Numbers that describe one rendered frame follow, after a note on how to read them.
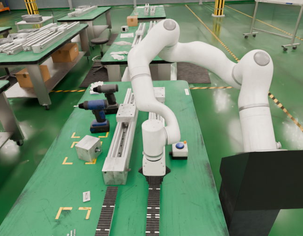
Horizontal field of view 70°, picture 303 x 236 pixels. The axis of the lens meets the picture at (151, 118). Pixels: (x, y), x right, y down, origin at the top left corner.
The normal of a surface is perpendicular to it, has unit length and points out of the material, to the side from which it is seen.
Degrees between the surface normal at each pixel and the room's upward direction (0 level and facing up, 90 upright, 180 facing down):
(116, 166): 0
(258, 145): 50
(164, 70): 90
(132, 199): 0
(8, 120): 90
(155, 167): 90
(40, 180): 0
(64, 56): 90
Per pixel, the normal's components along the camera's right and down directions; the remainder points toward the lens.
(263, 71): 0.07, 0.37
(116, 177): -0.04, 0.55
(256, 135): -0.50, -0.19
